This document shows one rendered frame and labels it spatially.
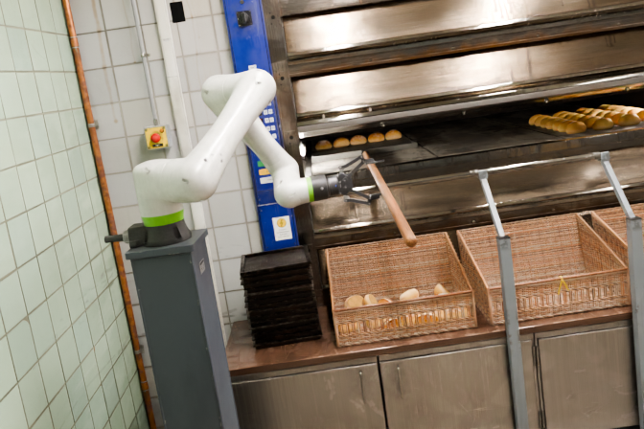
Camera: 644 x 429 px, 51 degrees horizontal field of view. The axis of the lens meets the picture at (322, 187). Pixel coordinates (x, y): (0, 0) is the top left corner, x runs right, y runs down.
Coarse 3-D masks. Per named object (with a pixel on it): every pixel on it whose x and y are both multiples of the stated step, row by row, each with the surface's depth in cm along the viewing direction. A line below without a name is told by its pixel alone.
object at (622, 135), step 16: (640, 128) 299; (528, 144) 303; (544, 144) 297; (560, 144) 297; (576, 144) 298; (592, 144) 298; (432, 160) 298; (448, 160) 298; (464, 160) 298; (480, 160) 298; (352, 176) 298; (368, 176) 298
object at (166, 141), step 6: (150, 126) 286; (156, 126) 286; (162, 126) 285; (168, 126) 289; (144, 132) 286; (150, 132) 286; (156, 132) 286; (168, 132) 287; (162, 138) 286; (168, 138) 287; (150, 144) 286; (156, 144) 286; (162, 144) 287; (168, 144) 287
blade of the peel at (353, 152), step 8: (376, 144) 380; (384, 144) 375; (392, 144) 370; (400, 144) 365; (408, 144) 344; (416, 144) 344; (320, 152) 378; (328, 152) 373; (336, 152) 368; (344, 152) 345; (352, 152) 345; (360, 152) 345; (376, 152) 345; (312, 160) 346; (320, 160) 346; (328, 160) 346
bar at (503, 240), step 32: (544, 160) 261; (576, 160) 261; (608, 160) 260; (352, 192) 261; (640, 224) 242; (640, 256) 244; (512, 288) 246; (640, 288) 247; (512, 320) 248; (640, 320) 249; (512, 352) 250; (640, 352) 251; (512, 384) 255; (640, 384) 254; (640, 416) 258
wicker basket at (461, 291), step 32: (352, 256) 300; (384, 256) 300; (416, 256) 299; (448, 256) 297; (352, 288) 299; (384, 288) 298; (416, 288) 298; (448, 288) 298; (416, 320) 259; (448, 320) 259
